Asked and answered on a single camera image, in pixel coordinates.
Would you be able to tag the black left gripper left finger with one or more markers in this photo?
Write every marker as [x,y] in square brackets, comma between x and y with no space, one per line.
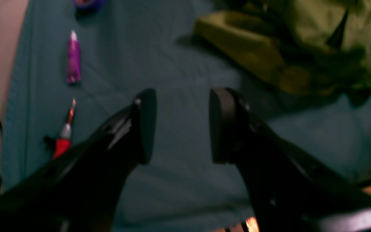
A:
[79,191]

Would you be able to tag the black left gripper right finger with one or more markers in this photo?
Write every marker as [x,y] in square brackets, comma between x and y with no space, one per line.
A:
[289,190]

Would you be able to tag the red handled screwdriver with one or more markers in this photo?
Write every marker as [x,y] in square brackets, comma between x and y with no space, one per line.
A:
[63,142]

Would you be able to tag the blue table cloth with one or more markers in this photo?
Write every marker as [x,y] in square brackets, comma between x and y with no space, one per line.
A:
[130,45]

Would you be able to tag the olive green t-shirt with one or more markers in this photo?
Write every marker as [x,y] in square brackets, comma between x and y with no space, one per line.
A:
[298,46]

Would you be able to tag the purple glue tube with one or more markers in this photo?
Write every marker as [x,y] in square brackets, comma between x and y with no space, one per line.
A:
[74,60]

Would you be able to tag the purple tape roll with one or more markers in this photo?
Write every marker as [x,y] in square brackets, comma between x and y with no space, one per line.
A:
[88,5]

